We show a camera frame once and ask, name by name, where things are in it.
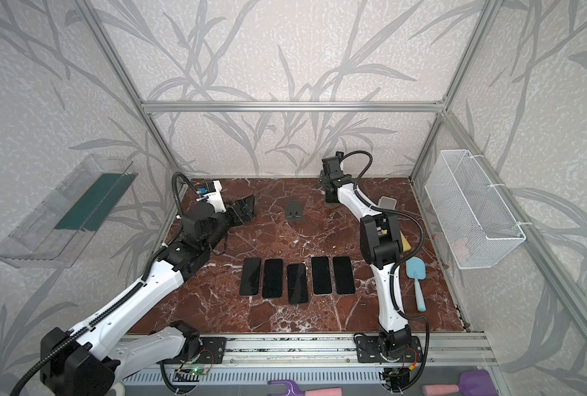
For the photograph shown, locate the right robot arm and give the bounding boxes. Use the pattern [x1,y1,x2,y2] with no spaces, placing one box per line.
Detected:
[320,173,423,361]

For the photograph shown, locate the white-edged phone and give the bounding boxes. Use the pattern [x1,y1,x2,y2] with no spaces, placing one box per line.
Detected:
[311,257,332,295]

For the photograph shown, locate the white folding phone stand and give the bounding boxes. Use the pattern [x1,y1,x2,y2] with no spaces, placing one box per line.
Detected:
[377,196,397,211]

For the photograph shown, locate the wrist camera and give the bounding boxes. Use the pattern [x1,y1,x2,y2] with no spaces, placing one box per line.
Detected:
[180,180,226,241]
[321,151,344,181]

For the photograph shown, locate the yellow sponge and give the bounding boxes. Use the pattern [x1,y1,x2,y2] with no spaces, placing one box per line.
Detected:
[401,234,412,252]

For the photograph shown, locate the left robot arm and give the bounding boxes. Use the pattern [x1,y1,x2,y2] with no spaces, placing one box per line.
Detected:
[11,196,256,395]

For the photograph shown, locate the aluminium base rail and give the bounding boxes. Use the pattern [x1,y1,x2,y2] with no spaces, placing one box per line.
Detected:
[123,333,498,386]

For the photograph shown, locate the grey stand back centre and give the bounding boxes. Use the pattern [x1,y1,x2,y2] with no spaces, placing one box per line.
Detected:
[285,201,303,223]

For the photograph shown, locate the clear acrylic wall shelf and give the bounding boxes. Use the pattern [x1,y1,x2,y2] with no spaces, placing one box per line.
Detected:
[0,154,138,269]

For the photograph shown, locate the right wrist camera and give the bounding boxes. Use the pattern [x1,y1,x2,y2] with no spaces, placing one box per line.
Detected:
[321,151,344,181]

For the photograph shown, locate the teal phone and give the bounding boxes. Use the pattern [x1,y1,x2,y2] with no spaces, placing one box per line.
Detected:
[333,257,356,295]

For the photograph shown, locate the purple pink scoop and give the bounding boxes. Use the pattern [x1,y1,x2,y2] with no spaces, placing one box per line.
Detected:
[421,370,499,396]

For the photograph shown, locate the white wire mesh basket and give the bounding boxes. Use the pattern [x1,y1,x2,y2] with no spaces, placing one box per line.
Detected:
[425,149,526,270]

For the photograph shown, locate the black phone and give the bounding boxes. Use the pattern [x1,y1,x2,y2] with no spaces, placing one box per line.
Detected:
[287,263,309,305]
[262,258,283,299]

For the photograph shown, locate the purple plastic tool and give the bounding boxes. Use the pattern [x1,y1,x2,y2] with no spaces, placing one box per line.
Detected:
[267,379,343,396]

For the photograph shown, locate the light blue sponge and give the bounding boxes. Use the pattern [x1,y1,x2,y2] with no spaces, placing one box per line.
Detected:
[406,257,426,313]

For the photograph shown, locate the pink-edged phone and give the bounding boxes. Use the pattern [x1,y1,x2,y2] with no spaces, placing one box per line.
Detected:
[239,257,262,296]

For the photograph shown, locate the black folding phone stand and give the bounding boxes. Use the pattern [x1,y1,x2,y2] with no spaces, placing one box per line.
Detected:
[236,195,256,224]

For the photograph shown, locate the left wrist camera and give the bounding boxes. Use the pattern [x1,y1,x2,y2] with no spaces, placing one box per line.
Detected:
[180,180,226,241]

